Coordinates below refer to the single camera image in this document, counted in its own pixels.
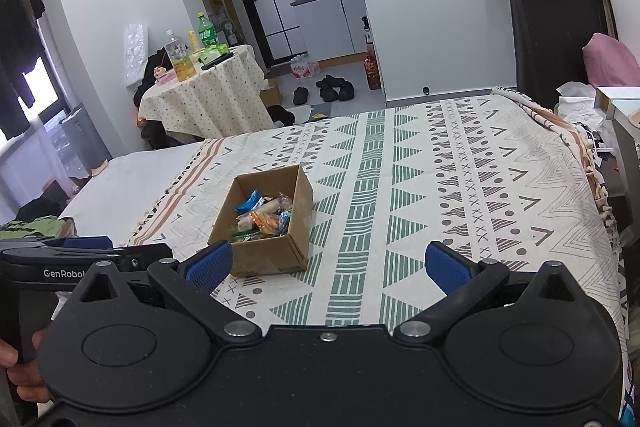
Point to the pink cartoon box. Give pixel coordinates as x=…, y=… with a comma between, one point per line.
x=165, y=76

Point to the small blue snack packet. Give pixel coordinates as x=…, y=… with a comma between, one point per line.
x=285, y=217

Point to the black chair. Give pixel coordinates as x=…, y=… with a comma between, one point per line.
x=550, y=42

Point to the round table with dotted cloth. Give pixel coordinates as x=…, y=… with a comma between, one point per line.
x=205, y=102

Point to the small cardboard floor box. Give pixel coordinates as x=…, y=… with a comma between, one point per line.
x=271, y=93

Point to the black slipper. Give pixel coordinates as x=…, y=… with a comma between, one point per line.
x=346, y=92
x=300, y=95
x=329, y=88

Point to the black tablet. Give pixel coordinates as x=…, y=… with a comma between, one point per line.
x=220, y=61

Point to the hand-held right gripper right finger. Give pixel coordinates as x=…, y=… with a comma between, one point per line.
x=447, y=271

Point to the pink pillow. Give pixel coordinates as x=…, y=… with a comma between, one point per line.
x=610, y=59

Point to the white spray bottle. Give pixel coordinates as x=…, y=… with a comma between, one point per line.
x=367, y=34

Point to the small desk fan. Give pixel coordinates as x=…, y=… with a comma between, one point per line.
x=230, y=32

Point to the green lidded container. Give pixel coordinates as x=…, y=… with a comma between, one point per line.
x=212, y=53

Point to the white kitchen cabinet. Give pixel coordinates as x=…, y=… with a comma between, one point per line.
x=330, y=24

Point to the black clothing heap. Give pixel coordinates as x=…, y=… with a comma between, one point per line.
x=281, y=114

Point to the white bed sheet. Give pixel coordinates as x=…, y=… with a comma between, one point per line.
x=135, y=182

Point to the dark clothes on rail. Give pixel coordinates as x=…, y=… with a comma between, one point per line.
x=15, y=57

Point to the brown cardboard box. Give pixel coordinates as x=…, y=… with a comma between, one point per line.
x=270, y=257

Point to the crumpled white plastic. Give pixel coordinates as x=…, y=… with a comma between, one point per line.
x=580, y=107

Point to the green soda bottle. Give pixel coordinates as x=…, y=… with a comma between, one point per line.
x=206, y=32

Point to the person's left hand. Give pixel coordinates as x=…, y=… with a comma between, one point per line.
x=27, y=382

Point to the orange snack packet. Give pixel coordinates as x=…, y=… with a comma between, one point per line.
x=266, y=223

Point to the white side table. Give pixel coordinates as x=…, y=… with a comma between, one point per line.
x=625, y=127

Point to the green clothing heap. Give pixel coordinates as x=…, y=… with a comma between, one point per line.
x=30, y=227

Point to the slim yellow bottle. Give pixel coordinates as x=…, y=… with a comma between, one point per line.
x=192, y=43

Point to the clear bottle of yellow drink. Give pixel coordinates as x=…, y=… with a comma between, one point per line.
x=179, y=57

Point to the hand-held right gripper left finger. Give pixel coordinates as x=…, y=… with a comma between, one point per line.
x=210, y=264

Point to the long green snack packet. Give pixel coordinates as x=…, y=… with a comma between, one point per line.
x=245, y=236

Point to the striped tasselled throw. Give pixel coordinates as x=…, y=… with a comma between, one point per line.
x=550, y=117

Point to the dark bag behind table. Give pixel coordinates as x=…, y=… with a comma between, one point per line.
x=147, y=79

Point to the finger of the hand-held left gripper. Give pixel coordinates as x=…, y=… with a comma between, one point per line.
x=85, y=242

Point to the long cake roll packet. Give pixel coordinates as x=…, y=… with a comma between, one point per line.
x=260, y=212

